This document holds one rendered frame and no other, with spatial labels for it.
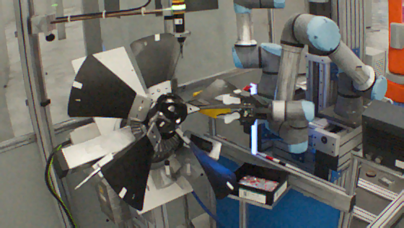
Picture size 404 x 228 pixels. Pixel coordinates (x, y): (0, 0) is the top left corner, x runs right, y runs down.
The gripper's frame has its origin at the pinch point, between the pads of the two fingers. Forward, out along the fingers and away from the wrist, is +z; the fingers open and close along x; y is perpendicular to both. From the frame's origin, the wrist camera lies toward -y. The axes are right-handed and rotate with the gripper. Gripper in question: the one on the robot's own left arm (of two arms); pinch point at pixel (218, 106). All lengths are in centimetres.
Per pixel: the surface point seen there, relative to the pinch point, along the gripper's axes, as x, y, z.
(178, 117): -3.1, 15.0, 10.6
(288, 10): 64, -411, -9
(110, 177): 2, 44, 25
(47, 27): -37, 2, 68
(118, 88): -15.6, 18.0, 29.6
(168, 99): -8.5, 11.7, 14.5
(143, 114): -4.3, 15.2, 23.4
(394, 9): 42, -364, -156
